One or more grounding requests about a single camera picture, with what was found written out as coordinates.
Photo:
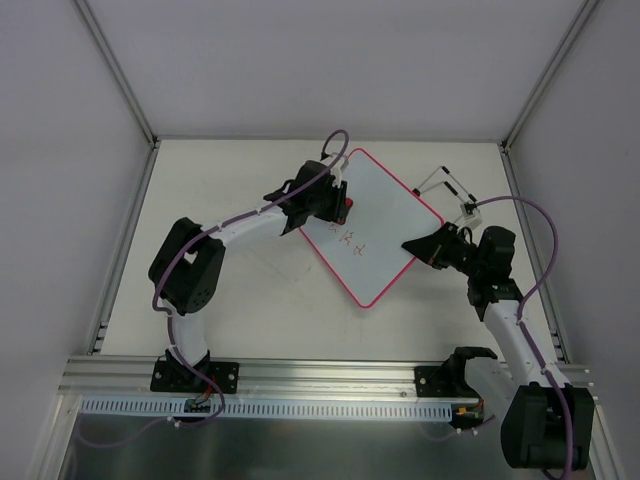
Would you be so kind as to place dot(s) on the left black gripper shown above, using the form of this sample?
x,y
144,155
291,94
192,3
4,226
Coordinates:
x,y
335,201

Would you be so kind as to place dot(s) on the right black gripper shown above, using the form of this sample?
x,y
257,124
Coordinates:
x,y
439,250

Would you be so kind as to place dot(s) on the pink framed whiteboard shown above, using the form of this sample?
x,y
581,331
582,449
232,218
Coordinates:
x,y
365,252

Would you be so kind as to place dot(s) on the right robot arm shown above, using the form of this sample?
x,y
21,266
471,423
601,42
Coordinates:
x,y
545,421

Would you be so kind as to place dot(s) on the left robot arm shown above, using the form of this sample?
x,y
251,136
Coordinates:
x,y
186,270

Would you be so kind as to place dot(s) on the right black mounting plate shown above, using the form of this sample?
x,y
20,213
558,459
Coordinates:
x,y
432,382

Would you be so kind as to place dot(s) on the black mounting plate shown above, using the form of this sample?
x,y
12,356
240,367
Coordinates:
x,y
432,382
170,376

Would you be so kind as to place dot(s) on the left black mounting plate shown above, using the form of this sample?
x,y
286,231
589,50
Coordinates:
x,y
170,376

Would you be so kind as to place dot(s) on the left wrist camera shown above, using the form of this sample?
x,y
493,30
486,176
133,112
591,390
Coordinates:
x,y
339,163

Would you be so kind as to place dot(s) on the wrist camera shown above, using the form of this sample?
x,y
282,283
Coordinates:
x,y
470,216
339,163

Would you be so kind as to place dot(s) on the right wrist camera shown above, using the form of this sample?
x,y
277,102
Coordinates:
x,y
470,216

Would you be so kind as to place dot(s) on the wire whiteboard stand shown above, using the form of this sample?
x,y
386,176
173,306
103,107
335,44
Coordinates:
x,y
441,179

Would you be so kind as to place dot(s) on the right aluminium frame post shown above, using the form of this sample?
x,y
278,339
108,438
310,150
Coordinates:
x,y
566,44

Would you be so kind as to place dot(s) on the aluminium frame post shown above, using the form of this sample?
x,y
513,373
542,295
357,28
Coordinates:
x,y
566,44
97,35

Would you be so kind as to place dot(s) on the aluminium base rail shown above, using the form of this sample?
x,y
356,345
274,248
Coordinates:
x,y
273,379

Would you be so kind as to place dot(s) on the left aluminium frame post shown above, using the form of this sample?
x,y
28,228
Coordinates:
x,y
97,35

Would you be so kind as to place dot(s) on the white slotted cable duct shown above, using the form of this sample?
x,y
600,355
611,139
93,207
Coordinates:
x,y
257,408

